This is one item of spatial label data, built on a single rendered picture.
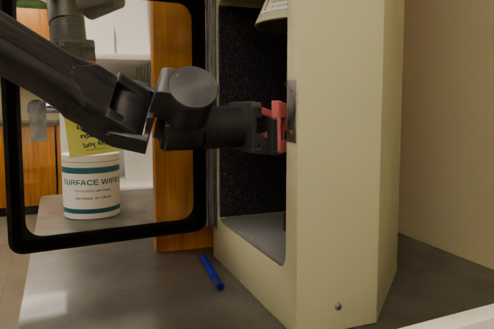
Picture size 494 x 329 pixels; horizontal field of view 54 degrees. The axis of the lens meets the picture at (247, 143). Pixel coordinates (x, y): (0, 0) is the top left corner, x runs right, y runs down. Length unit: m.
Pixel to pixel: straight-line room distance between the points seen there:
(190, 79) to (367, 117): 0.21
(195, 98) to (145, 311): 0.29
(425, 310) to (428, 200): 0.37
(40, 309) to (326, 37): 0.50
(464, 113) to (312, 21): 0.47
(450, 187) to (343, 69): 0.48
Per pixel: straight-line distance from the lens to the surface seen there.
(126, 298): 0.72
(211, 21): 0.84
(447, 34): 1.00
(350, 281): 0.61
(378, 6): 0.60
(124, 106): 0.62
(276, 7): 0.66
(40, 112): 0.74
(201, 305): 0.69
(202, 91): 0.56
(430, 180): 1.02
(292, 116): 0.55
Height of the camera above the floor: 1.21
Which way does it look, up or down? 5 degrees down
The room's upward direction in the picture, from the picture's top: straight up
